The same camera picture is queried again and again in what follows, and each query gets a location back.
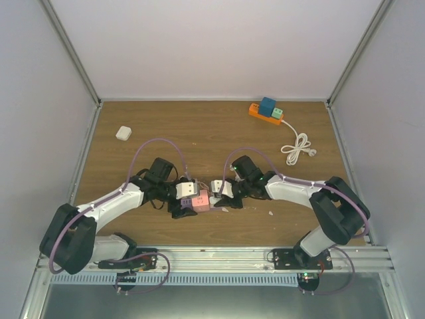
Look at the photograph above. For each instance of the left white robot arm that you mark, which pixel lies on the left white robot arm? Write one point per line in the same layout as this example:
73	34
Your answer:
72	240

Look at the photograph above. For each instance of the pink cube adapter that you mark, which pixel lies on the pink cube adapter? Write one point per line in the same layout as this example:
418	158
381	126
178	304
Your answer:
201	202

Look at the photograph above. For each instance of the blue cube adapter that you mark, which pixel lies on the blue cube adapter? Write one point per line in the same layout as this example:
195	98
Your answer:
266	106

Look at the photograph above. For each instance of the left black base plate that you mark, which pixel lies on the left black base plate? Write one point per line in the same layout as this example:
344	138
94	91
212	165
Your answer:
147	262

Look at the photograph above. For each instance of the purple power strip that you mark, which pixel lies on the purple power strip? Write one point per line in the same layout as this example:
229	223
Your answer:
187	203

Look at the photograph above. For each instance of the aluminium front rail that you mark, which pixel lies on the aluminium front rail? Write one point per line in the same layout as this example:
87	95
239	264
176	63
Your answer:
259	259

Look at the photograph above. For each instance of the grey slotted cable duct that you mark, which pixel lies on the grey slotted cable duct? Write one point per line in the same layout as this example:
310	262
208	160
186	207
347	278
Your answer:
181	279

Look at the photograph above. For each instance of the white square plug adapter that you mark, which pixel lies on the white square plug adapter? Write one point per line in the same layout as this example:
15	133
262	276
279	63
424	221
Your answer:
123	133

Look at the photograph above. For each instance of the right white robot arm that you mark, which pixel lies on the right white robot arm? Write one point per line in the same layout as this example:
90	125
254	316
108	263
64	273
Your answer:
341	215

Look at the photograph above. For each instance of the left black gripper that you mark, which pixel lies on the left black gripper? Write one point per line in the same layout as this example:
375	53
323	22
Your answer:
180	212

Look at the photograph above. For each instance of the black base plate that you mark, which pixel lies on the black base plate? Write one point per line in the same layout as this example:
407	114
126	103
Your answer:
147	262
285	259

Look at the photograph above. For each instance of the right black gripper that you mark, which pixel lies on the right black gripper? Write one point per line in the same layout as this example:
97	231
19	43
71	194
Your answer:
226	201

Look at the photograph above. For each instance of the green cube adapter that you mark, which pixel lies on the green cube adapter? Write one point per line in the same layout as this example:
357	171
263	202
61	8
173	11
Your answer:
277	113

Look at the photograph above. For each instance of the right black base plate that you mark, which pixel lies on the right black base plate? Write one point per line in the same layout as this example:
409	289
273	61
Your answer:
285	259

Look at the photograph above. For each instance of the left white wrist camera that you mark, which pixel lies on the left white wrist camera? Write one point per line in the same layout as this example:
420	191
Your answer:
187	190

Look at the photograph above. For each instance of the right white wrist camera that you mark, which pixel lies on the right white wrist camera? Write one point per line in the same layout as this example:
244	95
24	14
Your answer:
222	187

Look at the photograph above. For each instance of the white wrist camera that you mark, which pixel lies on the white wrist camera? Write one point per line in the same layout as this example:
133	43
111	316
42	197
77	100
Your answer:
222	187
187	190

